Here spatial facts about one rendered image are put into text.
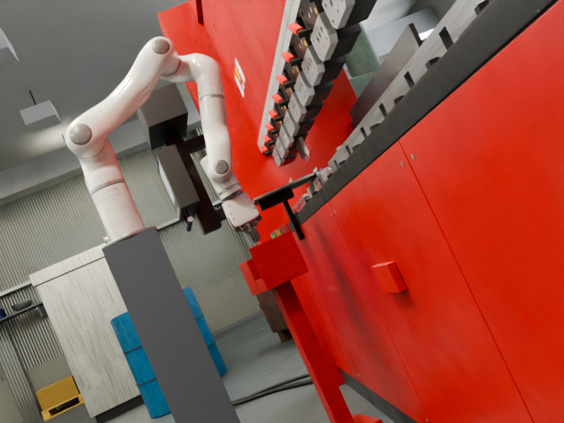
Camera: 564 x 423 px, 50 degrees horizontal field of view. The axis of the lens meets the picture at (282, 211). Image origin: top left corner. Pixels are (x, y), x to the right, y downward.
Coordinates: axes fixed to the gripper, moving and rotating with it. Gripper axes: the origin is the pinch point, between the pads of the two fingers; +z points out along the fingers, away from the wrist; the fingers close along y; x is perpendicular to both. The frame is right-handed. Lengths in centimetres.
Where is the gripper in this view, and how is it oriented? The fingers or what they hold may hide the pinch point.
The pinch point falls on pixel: (254, 236)
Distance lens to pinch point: 205.1
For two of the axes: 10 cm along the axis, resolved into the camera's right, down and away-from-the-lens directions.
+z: 4.9, 8.7, -0.5
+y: -8.2, 4.4, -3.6
